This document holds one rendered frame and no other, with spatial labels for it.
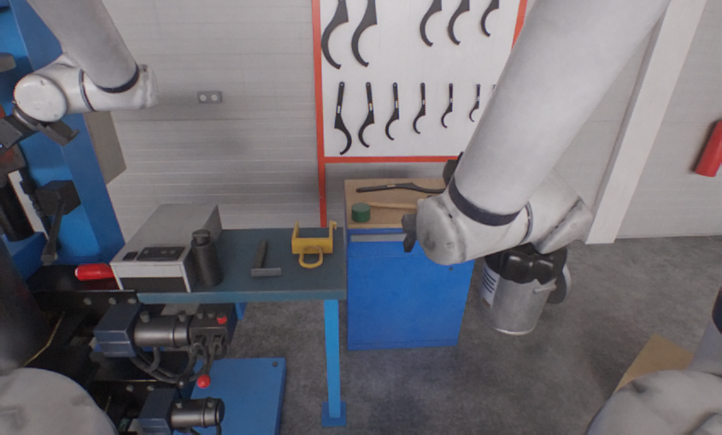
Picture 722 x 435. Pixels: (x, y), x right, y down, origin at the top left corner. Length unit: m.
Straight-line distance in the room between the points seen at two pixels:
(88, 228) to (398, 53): 2.14
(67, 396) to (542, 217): 0.50
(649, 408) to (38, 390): 0.42
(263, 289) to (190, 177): 2.06
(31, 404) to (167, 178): 3.03
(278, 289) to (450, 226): 0.94
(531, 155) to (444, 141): 2.65
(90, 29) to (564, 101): 0.64
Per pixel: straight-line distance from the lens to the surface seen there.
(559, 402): 2.53
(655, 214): 4.47
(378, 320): 2.29
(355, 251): 1.94
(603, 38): 0.32
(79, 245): 1.72
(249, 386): 2.23
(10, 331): 1.42
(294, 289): 1.28
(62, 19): 0.69
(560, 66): 0.32
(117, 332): 1.38
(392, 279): 2.08
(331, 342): 1.71
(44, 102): 0.89
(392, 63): 2.78
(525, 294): 2.51
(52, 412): 0.33
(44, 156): 1.58
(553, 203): 0.52
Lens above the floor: 1.89
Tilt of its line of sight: 29 degrees down
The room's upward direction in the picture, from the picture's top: 1 degrees clockwise
